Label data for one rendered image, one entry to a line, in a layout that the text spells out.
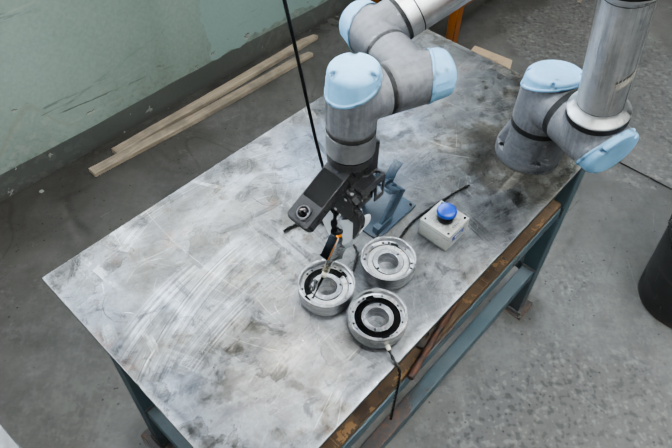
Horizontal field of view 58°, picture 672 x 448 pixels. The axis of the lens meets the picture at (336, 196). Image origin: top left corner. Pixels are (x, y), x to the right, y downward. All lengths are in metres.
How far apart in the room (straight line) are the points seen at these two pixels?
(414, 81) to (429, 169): 0.55
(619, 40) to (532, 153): 0.39
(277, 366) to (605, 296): 1.48
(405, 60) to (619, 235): 1.76
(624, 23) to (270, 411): 0.83
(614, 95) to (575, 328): 1.17
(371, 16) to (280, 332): 0.56
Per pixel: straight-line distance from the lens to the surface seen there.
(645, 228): 2.59
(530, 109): 1.33
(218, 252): 1.22
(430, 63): 0.87
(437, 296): 1.16
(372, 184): 0.96
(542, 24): 3.56
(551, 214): 1.71
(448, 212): 1.20
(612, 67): 1.13
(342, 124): 0.84
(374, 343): 1.06
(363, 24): 0.95
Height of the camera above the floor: 1.76
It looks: 48 degrees down
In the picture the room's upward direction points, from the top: 2 degrees clockwise
